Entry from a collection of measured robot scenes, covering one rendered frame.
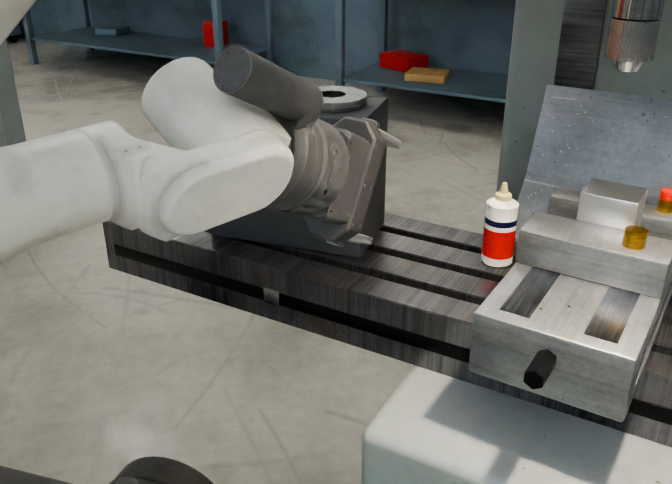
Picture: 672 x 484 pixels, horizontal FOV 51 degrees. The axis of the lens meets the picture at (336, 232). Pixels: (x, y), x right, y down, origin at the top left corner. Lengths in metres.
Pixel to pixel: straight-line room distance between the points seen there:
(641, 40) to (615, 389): 0.33
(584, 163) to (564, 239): 0.40
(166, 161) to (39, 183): 0.08
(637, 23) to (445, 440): 0.45
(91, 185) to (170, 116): 0.10
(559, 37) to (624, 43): 0.43
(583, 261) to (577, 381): 0.14
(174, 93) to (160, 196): 0.10
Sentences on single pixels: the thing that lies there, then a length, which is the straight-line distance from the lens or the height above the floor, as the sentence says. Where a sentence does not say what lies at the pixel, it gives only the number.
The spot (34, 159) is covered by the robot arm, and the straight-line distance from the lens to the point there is 0.47.
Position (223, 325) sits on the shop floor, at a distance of 2.52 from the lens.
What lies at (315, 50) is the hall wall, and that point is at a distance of 5.90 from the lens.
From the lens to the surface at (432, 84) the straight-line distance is 4.80.
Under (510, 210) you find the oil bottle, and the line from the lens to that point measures 0.90.
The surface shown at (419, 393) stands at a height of 0.84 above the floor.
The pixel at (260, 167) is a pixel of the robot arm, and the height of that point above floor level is 1.18.
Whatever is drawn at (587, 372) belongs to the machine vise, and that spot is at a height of 0.96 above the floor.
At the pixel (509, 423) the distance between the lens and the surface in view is 0.81.
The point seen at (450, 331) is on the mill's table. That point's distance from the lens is 0.83.
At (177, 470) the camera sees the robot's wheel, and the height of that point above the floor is 0.60.
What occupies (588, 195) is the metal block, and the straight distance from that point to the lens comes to 0.81.
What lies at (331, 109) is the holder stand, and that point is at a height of 1.11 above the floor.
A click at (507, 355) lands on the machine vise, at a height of 0.95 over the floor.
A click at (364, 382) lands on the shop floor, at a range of 2.23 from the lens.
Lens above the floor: 1.35
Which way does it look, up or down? 25 degrees down
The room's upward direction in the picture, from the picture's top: straight up
